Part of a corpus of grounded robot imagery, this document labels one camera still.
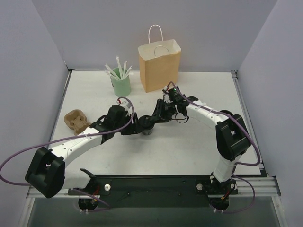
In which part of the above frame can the black cup lid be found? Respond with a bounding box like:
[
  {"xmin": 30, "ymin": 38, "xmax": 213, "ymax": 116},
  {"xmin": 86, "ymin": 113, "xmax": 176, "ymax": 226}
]
[{"xmin": 139, "ymin": 115, "xmax": 155, "ymax": 130}]

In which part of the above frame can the black coffee cup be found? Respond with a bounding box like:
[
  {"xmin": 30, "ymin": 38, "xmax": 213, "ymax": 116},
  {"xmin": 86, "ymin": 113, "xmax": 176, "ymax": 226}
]
[
  {"xmin": 142, "ymin": 127, "xmax": 153, "ymax": 136},
  {"xmin": 219, "ymin": 110, "xmax": 233, "ymax": 116}
]

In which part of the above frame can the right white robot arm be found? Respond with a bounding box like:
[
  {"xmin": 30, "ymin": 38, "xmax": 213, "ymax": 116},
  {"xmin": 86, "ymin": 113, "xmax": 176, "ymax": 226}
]
[{"xmin": 146, "ymin": 88, "xmax": 251, "ymax": 193}]

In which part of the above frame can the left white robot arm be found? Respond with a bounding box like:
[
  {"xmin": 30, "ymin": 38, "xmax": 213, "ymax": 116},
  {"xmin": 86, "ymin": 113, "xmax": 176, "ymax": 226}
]
[{"xmin": 25, "ymin": 105, "xmax": 147, "ymax": 198}]

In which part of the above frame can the green straw holder cup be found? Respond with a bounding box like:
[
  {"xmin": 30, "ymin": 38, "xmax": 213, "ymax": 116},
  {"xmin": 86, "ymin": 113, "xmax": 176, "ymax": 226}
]
[{"xmin": 110, "ymin": 76, "xmax": 131, "ymax": 97}]

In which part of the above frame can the brown paper bag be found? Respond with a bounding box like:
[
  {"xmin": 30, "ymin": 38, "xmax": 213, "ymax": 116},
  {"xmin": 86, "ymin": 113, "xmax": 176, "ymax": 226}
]
[{"xmin": 138, "ymin": 24, "xmax": 181, "ymax": 93}]

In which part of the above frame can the brown cardboard cup carrier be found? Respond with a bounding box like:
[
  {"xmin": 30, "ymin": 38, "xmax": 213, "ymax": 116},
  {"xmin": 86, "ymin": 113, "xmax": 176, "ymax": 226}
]
[{"xmin": 64, "ymin": 109, "xmax": 91, "ymax": 136}]

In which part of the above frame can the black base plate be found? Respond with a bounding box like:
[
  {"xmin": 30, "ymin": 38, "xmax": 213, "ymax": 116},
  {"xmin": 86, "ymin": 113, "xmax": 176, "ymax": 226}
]
[{"xmin": 68, "ymin": 175, "xmax": 238, "ymax": 210}]

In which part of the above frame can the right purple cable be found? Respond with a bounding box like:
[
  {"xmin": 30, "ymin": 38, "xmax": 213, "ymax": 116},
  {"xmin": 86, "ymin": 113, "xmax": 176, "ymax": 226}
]
[{"xmin": 165, "ymin": 81, "xmax": 261, "ymax": 213}]

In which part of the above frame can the aluminium frame rail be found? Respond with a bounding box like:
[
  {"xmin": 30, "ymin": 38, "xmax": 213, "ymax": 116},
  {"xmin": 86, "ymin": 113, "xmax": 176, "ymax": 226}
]
[{"xmin": 26, "ymin": 177, "xmax": 281, "ymax": 198}]

